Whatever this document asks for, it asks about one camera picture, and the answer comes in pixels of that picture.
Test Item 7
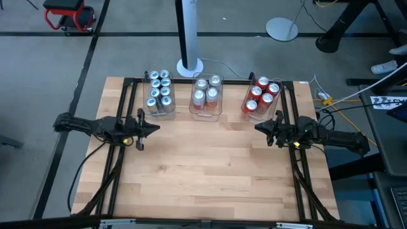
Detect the red strawberry soda can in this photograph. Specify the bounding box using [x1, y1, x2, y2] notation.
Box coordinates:
[243, 99, 259, 115]
[258, 92, 275, 114]
[266, 82, 281, 98]
[248, 86, 263, 102]
[256, 76, 270, 90]

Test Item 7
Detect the tall pole stand round base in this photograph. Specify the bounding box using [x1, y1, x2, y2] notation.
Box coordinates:
[174, 0, 204, 79]

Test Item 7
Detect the black keyboard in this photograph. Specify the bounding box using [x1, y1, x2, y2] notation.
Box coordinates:
[390, 186, 407, 229]

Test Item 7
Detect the red and black rolling stool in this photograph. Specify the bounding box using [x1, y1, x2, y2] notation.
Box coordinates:
[43, 0, 97, 32]

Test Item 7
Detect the dark grey desk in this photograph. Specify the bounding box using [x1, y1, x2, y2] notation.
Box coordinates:
[358, 84, 407, 177]

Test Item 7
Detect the yellow floor cable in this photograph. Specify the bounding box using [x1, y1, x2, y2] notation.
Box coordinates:
[317, 97, 378, 147]

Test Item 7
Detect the dark keyboard desk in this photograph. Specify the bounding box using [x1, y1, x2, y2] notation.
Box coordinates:
[373, 171, 407, 229]

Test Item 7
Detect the white paper label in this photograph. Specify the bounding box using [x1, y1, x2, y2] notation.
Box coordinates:
[370, 95, 407, 111]

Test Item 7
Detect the white cable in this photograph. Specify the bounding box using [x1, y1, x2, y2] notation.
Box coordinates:
[316, 62, 407, 113]

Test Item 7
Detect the clear plastic bin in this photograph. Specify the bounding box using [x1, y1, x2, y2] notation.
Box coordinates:
[240, 76, 284, 125]
[141, 70, 177, 121]
[188, 72, 224, 123]

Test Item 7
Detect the person's foot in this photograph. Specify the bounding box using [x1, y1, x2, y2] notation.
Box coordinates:
[389, 44, 407, 57]
[370, 60, 398, 74]

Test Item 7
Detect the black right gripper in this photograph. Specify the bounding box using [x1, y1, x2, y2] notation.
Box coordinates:
[254, 109, 305, 149]

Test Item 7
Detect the black desk foot bar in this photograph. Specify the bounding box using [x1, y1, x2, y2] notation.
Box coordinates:
[328, 152, 386, 182]

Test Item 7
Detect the black camera mount rail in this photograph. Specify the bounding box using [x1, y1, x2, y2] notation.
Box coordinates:
[0, 214, 407, 229]

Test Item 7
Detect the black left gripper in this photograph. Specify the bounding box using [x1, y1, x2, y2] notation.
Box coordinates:
[120, 108, 161, 151]

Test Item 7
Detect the silver soda can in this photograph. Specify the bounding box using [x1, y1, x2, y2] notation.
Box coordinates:
[195, 78, 209, 93]
[209, 74, 223, 90]
[205, 87, 220, 108]
[191, 88, 207, 111]

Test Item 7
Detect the blue floor mat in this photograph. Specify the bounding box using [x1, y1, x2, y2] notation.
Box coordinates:
[324, 148, 387, 227]

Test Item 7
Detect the black desk leg column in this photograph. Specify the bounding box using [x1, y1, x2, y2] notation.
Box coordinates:
[315, 0, 407, 54]

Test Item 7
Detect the grey floor object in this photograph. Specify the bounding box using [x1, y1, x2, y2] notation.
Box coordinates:
[0, 135, 25, 149]

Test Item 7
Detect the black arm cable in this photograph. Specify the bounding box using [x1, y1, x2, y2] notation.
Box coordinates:
[66, 141, 111, 213]

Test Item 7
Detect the floor stand with round base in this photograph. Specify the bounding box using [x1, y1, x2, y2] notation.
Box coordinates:
[265, 0, 308, 42]

